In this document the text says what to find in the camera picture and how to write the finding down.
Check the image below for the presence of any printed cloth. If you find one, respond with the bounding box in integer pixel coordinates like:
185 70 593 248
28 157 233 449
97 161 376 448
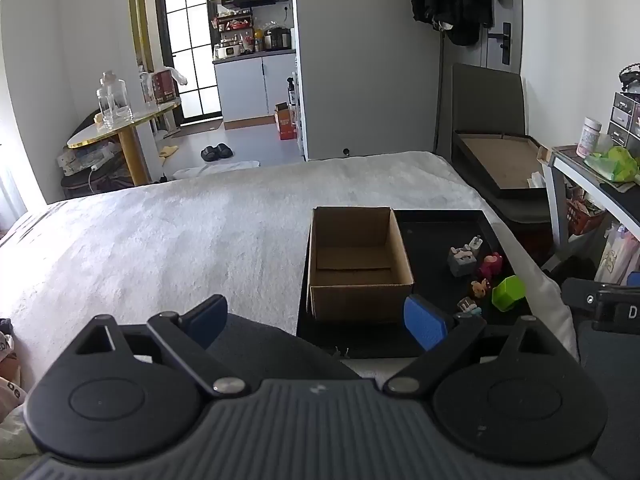
0 317 27 413

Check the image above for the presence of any blue rabbit figurine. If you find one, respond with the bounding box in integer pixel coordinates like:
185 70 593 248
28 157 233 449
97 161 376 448
447 245 478 278

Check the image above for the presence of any black glass-paned door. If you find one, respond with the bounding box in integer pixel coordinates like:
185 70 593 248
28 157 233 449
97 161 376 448
153 0 222 127

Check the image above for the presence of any orange cardboard box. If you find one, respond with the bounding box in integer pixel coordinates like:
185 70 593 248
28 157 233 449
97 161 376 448
273 102 299 141

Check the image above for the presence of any pink bear figurine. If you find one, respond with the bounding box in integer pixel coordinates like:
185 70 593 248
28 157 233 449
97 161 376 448
477 252 504 280

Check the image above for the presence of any green plastic cup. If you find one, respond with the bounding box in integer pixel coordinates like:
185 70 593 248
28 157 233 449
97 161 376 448
492 275 527 311

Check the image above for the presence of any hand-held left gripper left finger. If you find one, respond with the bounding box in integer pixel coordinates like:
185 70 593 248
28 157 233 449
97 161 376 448
75 294 251 398

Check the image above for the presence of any white desk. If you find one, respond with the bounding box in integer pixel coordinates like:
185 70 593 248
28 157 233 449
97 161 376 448
542 145 640 272

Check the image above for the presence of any round gold-edged table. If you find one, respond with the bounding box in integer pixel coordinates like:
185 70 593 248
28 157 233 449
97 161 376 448
66 100 182 187

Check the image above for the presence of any brown doormat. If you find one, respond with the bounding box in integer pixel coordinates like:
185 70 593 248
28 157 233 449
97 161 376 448
171 118 225 139

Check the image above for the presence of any pink-labelled jar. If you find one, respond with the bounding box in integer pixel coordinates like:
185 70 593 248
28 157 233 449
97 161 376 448
576 117 604 159

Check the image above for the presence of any red box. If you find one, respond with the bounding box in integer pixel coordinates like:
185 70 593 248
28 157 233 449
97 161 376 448
152 71 177 106

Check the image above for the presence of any flat black box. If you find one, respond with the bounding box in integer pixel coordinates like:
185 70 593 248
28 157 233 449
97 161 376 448
452 130 552 200

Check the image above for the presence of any black door lock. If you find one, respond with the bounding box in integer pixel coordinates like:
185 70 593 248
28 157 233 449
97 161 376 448
487 22 514 65

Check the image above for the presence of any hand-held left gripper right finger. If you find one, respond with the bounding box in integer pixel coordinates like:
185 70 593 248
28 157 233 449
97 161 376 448
383 294 559 399

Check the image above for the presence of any green plastic bag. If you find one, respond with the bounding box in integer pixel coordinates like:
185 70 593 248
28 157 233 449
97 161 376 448
584 146 640 184

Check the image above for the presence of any red basket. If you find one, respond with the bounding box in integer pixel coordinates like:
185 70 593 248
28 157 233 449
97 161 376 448
567 200 606 236

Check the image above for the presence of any clear drawer organizer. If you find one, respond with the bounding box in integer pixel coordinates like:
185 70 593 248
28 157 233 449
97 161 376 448
607 91 640 147

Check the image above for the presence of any white printed bag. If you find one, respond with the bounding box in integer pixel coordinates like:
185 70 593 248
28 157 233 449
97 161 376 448
595 225 640 284

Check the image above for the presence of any dark chair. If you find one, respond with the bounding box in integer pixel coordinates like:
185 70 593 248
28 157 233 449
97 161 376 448
451 63 557 227

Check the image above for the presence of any black tray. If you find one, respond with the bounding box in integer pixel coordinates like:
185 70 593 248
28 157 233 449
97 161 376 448
296 208 534 360

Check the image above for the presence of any large glass jar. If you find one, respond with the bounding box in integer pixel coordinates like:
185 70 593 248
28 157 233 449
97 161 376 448
102 71 134 124

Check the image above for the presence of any small glass jar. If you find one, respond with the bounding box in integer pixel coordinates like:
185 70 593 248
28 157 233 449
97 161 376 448
96 87 114 129

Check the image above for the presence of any white kitchen base cabinet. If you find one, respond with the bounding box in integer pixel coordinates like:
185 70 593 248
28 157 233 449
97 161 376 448
212 52 299 124

